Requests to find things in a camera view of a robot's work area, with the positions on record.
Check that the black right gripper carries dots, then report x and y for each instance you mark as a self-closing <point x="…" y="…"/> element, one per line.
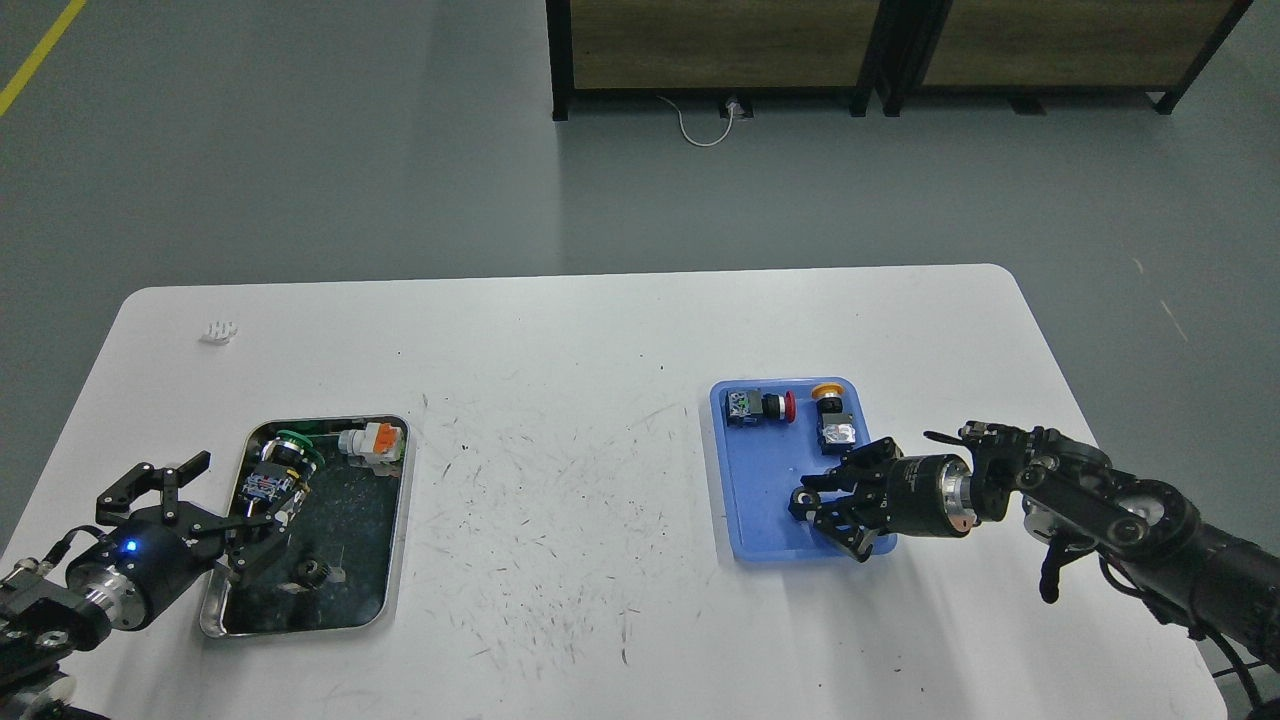
<point x="931" y="496"/>

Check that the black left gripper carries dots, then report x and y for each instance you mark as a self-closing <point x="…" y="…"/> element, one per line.
<point x="153" y="556"/>

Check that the black gear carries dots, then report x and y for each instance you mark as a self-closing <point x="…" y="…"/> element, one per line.
<point x="803" y="500"/>
<point x="311" y="574"/>

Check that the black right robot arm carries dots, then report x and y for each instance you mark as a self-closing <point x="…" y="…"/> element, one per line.
<point x="1151" y="541"/>

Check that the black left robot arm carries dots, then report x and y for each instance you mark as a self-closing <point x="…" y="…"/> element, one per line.
<point x="44" y="623"/>

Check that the blue plastic tray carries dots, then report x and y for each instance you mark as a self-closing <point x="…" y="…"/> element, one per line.
<point x="760" y="464"/>

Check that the silver metal tray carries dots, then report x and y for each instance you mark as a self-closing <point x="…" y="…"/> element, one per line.
<point x="352" y="519"/>

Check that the small white plastic clip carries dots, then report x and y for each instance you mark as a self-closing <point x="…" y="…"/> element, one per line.
<point x="219" y="333"/>

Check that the orange white connector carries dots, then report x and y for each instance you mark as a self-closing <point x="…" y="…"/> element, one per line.
<point x="378" y="447"/>

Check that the left wooden cabinet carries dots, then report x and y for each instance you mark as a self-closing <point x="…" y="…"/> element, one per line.
<point x="722" y="49"/>

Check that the wooden cabinet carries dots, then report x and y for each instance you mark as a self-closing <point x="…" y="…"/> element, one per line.
<point x="722" y="49"/>
<point x="1023" y="51"/>

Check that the right wooden cabinet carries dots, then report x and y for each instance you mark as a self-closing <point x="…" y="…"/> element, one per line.
<point x="1023" y="51"/>

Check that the yellow push button switch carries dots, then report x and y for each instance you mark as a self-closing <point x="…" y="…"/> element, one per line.
<point x="836" y="430"/>

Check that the green push button switch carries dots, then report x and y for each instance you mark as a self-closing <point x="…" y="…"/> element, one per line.
<point x="278" y="483"/>

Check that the red push button switch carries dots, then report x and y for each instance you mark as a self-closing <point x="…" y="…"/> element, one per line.
<point x="746" y="407"/>

